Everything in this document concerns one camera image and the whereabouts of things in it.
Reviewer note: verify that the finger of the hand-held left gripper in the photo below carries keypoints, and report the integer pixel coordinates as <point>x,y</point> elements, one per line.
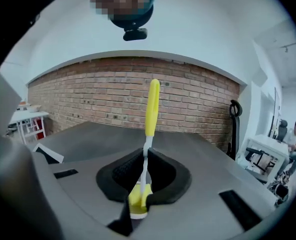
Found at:
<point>53,154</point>

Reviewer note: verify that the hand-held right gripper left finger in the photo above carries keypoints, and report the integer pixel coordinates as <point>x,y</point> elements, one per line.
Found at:
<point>87,184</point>

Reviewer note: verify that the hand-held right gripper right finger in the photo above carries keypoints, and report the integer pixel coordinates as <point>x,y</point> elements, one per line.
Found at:
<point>208,184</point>

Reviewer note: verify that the red box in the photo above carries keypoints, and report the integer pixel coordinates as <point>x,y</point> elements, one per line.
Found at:
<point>40,130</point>

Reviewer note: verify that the white side table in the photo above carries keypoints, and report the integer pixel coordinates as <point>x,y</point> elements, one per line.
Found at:
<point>30,115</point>

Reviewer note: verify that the white bowl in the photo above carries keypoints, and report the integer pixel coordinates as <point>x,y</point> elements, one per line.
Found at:
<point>34,108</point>

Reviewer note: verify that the tall black office chair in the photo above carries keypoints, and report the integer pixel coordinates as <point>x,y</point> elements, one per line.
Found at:
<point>235,134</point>

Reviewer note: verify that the white desk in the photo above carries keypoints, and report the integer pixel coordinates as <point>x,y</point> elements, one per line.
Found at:
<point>268,144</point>

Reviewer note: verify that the person's black clothing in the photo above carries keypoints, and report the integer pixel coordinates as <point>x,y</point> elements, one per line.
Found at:
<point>12,9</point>

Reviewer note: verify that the black head-mounted camera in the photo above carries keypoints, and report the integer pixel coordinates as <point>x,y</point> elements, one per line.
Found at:
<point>135,35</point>

